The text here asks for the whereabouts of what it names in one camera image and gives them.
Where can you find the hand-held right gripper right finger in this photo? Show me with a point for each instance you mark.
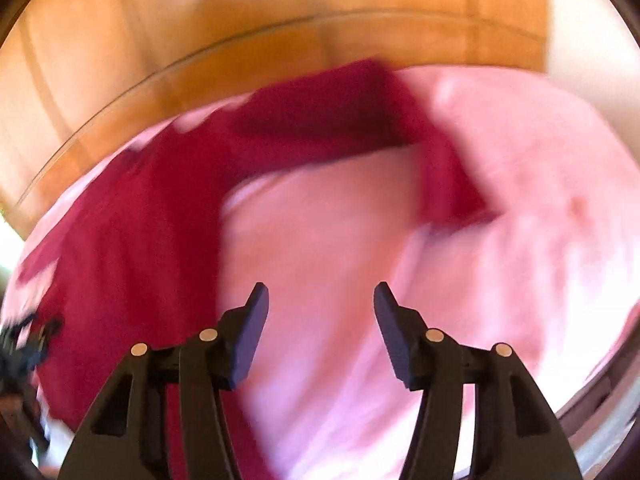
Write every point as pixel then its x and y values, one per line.
pixel 390 325

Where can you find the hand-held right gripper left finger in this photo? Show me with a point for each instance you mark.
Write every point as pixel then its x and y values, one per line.
pixel 252 325

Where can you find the dark red garment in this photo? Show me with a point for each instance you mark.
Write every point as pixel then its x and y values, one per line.
pixel 140 240

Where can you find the pink bed sheet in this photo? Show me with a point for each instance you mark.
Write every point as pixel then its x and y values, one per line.
pixel 325 240

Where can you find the wooden wardrobe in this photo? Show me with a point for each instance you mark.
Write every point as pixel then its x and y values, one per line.
pixel 300 25

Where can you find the dark wooden bed frame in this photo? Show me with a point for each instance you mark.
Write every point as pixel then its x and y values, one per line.
pixel 600 387

